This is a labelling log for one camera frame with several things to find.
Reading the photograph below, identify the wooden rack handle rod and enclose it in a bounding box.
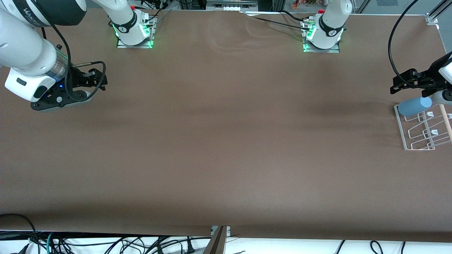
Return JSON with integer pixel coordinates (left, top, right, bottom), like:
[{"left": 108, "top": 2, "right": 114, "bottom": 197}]
[{"left": 439, "top": 104, "right": 452, "bottom": 142}]

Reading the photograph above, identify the blue plastic cup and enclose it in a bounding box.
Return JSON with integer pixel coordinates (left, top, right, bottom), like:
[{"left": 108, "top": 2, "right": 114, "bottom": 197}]
[{"left": 398, "top": 96, "right": 433, "bottom": 118}]

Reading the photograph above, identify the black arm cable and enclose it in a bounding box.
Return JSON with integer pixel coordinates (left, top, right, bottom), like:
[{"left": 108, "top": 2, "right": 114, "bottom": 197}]
[
  {"left": 387, "top": 0, "right": 421, "bottom": 89},
  {"left": 26, "top": 0, "right": 107, "bottom": 102}
]

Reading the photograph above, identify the black cable on mat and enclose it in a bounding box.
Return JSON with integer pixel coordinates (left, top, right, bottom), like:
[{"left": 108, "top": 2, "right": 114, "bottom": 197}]
[{"left": 244, "top": 10, "right": 313, "bottom": 31}]

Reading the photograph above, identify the aluminium frame profile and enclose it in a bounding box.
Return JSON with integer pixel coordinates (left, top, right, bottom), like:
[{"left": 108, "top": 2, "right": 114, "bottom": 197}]
[{"left": 425, "top": 0, "right": 452, "bottom": 26}]

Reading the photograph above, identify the grey power strip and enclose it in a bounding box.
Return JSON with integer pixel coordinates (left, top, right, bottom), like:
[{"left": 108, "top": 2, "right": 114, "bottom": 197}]
[{"left": 206, "top": 0, "right": 258, "bottom": 12}]

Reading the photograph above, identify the brown table cover mat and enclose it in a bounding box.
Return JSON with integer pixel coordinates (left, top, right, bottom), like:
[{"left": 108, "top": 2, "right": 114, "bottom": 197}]
[{"left": 0, "top": 7, "right": 452, "bottom": 243}]

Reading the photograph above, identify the black tangled cable bundle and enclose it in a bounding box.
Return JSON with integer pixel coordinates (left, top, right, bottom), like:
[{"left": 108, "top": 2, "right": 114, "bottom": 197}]
[{"left": 53, "top": 236, "right": 212, "bottom": 254}]

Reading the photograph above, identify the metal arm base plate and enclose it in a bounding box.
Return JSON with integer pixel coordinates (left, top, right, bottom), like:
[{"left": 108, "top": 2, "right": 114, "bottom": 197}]
[
  {"left": 303, "top": 19, "right": 341, "bottom": 54},
  {"left": 116, "top": 16, "right": 156, "bottom": 49}
]

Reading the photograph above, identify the black looped floor cable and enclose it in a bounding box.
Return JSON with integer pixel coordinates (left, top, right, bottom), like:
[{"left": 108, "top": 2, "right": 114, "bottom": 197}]
[{"left": 0, "top": 213, "right": 38, "bottom": 244}]

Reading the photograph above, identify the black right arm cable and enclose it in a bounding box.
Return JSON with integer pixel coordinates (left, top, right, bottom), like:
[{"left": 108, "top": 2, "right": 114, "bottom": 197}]
[{"left": 26, "top": 0, "right": 107, "bottom": 102}]

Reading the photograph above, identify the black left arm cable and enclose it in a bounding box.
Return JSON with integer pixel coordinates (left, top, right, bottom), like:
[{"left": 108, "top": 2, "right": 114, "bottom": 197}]
[{"left": 387, "top": 0, "right": 421, "bottom": 89}]

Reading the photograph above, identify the metal table bracket post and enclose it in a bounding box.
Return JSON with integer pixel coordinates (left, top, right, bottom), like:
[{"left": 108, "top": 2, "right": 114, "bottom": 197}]
[{"left": 203, "top": 225, "right": 231, "bottom": 254}]

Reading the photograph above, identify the white wire cup rack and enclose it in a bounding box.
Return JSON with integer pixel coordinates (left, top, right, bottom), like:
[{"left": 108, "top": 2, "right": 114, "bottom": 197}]
[{"left": 393, "top": 104, "right": 452, "bottom": 151}]

